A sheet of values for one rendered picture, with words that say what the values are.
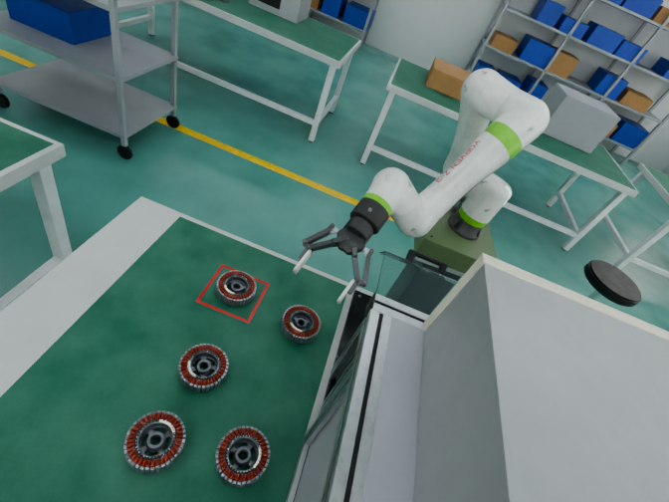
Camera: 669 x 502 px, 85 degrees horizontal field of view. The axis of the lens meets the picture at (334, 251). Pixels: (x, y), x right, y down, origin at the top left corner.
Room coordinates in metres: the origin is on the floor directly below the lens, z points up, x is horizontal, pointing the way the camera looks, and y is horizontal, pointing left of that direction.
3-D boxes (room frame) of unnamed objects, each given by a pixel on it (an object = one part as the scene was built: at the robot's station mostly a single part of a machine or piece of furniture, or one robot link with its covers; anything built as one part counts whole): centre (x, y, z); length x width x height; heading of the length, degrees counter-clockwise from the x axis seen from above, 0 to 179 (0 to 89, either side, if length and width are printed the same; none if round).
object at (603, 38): (6.98, -2.27, 1.40); 0.42 x 0.42 x 0.23; 2
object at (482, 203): (1.39, -0.46, 0.99); 0.16 x 0.13 x 0.19; 57
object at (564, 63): (6.98, -1.97, 0.92); 0.40 x 0.36 x 0.28; 2
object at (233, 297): (0.66, 0.22, 0.77); 0.11 x 0.11 x 0.04
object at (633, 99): (7.03, -3.27, 0.87); 0.42 x 0.40 x 0.19; 91
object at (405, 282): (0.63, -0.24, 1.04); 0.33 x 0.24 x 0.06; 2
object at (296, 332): (0.64, 0.00, 0.77); 0.11 x 0.11 x 0.04
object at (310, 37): (3.46, 1.67, 0.37); 2.20 x 0.90 x 0.75; 92
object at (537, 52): (6.95, -1.55, 0.92); 0.42 x 0.42 x 0.29; 3
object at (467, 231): (1.44, -0.46, 0.87); 0.26 x 0.15 x 0.06; 4
